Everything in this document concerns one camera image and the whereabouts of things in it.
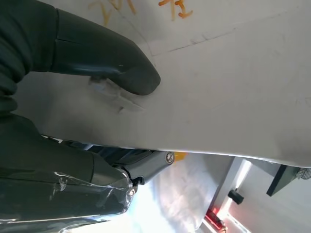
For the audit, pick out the small red device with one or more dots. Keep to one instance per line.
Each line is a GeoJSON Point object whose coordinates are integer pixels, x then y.
{"type": "Point", "coordinates": [214, 220]}

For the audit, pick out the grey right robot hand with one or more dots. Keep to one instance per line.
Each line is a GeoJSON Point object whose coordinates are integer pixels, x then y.
{"type": "Point", "coordinates": [60, 193]}

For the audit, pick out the steel workbench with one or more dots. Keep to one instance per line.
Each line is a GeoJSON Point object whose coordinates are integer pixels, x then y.
{"type": "Point", "coordinates": [184, 193]}

